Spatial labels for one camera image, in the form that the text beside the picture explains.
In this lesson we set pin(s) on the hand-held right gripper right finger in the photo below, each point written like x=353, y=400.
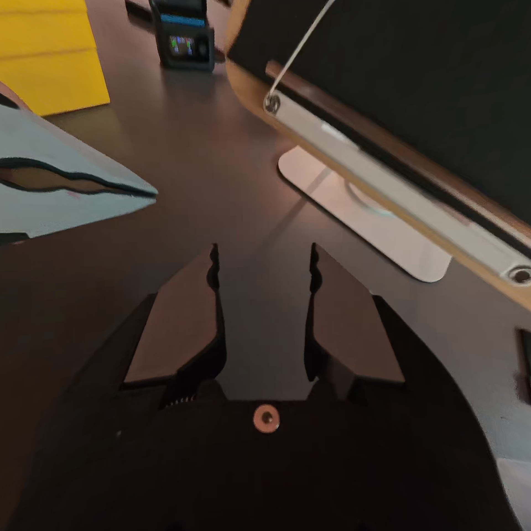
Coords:
x=352, y=332

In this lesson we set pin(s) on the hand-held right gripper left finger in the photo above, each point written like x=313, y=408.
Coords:
x=174, y=332

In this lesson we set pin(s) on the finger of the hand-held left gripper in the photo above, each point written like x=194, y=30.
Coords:
x=49, y=141
x=62, y=211

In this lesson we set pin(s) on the yellow box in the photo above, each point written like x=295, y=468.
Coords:
x=49, y=49

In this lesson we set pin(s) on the small black screen device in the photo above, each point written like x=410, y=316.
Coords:
x=186, y=45

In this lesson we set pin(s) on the black board with wooden frame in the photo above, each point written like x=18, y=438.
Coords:
x=415, y=83

